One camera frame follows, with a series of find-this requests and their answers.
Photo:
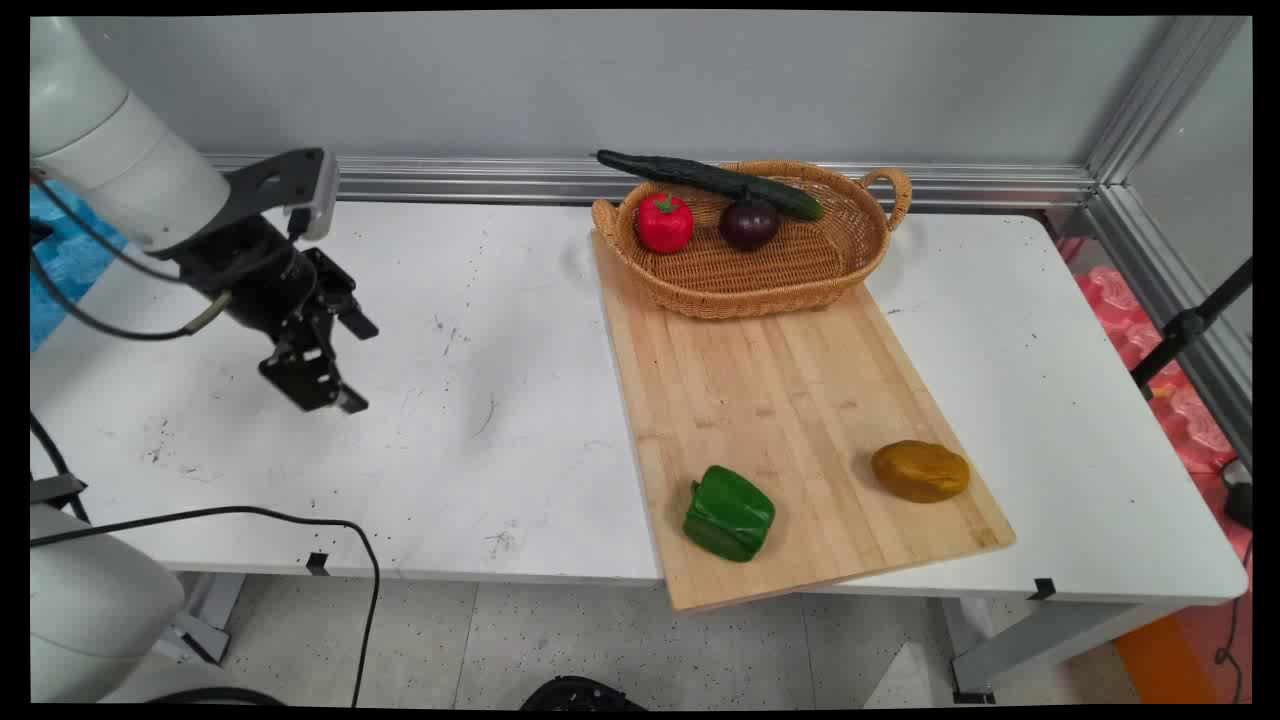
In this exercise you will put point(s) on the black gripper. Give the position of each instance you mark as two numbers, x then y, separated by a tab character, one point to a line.
255	275

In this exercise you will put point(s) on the dark green cucumber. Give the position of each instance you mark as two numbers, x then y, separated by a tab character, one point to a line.
700	176

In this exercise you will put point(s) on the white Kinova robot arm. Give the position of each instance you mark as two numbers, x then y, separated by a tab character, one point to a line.
100	130

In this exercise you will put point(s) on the black tape piece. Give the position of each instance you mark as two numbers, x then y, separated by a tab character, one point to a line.
318	563
1042	589

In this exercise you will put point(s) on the grey table leg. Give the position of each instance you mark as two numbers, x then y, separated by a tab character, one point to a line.
1040	640
205	620

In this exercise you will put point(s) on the red toy tomato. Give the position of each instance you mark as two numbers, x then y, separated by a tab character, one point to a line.
664	224

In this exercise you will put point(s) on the dark purple onion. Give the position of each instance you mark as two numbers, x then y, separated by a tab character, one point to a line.
749	225

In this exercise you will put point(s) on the woven wicker basket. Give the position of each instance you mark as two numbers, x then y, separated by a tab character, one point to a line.
760	275

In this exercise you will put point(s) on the black round floor object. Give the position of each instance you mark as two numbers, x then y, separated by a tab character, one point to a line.
580	693

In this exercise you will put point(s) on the green bell pepper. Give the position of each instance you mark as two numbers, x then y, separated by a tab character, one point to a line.
730	515

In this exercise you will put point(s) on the wooden cutting board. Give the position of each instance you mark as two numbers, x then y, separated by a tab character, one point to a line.
780	400

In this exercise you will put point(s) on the brown potato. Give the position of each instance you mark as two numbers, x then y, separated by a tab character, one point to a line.
920	470

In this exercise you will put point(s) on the black tripod stand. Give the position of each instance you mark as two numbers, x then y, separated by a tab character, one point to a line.
1185	328

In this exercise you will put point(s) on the pink bubble wrap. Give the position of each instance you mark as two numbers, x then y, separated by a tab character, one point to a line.
1195	420

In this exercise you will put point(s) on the orange floor panel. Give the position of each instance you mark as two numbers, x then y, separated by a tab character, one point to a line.
1170	660

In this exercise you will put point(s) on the small black floor device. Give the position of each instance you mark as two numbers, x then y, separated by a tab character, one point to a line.
1240	495

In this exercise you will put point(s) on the aluminium back frame rail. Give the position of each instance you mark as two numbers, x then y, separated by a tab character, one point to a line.
500	180

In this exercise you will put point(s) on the aluminium side frame rail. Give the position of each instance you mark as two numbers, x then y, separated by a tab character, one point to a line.
1170	280

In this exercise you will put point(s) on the aluminium corner frame post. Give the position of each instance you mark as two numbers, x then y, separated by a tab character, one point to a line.
1160	100

